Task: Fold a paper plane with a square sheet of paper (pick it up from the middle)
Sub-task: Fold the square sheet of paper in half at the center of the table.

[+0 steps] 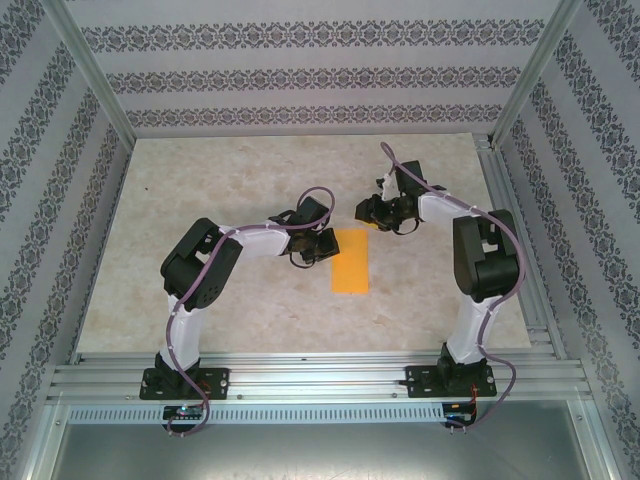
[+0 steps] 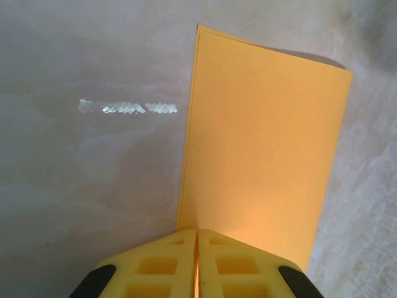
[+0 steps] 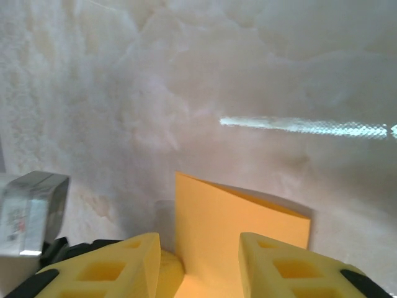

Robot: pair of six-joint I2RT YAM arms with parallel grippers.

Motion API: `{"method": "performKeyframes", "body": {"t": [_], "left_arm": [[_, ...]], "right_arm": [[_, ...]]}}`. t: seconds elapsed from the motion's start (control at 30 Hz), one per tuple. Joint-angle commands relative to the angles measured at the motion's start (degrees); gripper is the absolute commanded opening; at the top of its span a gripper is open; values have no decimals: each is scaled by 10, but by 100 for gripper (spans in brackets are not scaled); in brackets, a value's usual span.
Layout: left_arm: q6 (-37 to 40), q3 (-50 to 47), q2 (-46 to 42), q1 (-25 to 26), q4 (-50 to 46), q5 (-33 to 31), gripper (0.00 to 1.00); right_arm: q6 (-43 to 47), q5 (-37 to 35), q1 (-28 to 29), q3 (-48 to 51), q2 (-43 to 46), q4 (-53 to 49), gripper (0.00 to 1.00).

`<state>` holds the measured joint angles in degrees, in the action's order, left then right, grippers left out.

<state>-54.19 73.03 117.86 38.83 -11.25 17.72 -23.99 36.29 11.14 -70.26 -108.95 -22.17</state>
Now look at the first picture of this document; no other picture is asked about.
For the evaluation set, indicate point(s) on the orange paper sheet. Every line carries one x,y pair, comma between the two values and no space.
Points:
350,265

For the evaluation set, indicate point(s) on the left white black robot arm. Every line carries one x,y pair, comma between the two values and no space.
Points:
185,330

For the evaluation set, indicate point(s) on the grey sheet metal panel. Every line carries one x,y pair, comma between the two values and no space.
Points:
320,452

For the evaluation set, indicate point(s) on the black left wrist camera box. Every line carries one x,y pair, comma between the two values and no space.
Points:
312,212

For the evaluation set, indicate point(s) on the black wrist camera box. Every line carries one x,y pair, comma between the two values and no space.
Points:
412,175
312,212

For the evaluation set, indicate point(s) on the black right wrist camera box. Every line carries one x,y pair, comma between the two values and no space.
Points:
412,175

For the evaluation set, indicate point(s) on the long aluminium mounting rail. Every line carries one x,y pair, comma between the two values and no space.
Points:
320,375

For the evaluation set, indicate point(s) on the aluminium side rail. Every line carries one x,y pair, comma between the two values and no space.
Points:
520,260

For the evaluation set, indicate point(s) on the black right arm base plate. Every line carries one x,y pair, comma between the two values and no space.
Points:
417,382

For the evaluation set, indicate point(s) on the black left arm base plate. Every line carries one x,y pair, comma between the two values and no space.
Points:
217,382

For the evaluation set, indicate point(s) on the aluminium frame post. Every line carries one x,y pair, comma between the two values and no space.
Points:
537,70
90,70

